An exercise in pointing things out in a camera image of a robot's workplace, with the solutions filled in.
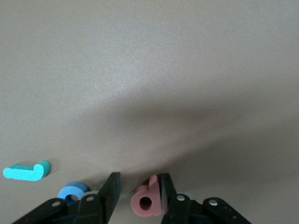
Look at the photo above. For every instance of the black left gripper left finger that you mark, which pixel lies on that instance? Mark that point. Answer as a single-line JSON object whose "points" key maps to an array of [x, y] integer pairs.
{"points": [[109, 198]]}

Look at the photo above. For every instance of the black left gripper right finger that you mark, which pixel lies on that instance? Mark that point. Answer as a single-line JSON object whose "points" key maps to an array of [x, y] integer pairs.
{"points": [[172, 210]]}

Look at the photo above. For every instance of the teal foam letter l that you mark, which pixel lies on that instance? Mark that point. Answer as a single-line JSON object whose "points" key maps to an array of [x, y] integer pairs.
{"points": [[23, 173]]}

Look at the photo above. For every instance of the blue foam letter o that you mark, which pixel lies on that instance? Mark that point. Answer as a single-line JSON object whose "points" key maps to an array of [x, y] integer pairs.
{"points": [[70, 187]]}

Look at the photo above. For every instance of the pink foam letter p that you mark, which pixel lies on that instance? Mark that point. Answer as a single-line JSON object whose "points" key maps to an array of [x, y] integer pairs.
{"points": [[137, 208]]}

